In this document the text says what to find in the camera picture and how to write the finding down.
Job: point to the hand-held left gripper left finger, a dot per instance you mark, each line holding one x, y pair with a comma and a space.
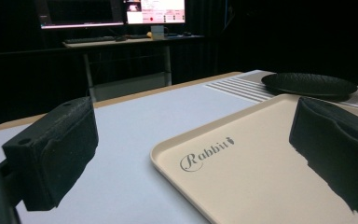
59, 155

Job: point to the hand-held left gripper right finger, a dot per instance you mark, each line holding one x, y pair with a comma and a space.
335, 146

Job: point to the black ribbed plate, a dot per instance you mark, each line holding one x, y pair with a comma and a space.
307, 84

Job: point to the cream plastic tray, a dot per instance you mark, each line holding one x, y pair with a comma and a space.
254, 174

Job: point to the grey striped placemat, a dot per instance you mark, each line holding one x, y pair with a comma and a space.
245, 88

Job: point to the black keyboard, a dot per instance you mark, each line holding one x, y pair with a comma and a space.
88, 39

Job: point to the wooden desk with metal legs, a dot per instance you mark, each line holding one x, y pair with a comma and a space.
130, 59

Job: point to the dark computer monitor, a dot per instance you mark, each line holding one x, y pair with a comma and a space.
77, 14

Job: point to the white monitor stand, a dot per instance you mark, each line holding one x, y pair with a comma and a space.
157, 32

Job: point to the bright computer monitor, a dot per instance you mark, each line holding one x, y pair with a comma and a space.
155, 11

